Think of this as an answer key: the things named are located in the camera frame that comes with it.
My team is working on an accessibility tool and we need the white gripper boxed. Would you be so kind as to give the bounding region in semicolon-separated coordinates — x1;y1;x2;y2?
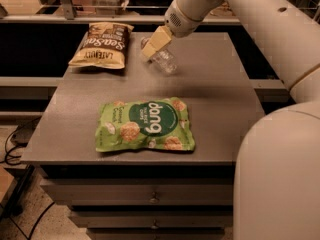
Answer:
141;0;223;62

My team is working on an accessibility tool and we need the clear plastic water bottle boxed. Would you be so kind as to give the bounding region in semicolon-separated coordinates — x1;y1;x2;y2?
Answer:
140;37;177;75

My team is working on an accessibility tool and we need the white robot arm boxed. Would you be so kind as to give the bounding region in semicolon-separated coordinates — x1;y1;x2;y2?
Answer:
143;0;320;240

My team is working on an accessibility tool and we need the brown sea salt chip bag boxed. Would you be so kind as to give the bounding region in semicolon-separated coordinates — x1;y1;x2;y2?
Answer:
69;22;134;69

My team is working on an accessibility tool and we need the green dang rice chips bag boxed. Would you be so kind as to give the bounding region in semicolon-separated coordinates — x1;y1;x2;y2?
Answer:
95;97;195;152

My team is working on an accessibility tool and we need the grey metal railing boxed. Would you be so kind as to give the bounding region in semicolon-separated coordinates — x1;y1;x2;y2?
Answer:
0;0;241;26

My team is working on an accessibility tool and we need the grey drawer cabinet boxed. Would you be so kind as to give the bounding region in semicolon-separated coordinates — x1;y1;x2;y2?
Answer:
22;33;264;240

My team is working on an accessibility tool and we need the black floor cables left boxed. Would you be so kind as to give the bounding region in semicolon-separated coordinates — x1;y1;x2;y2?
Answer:
0;116;56;240

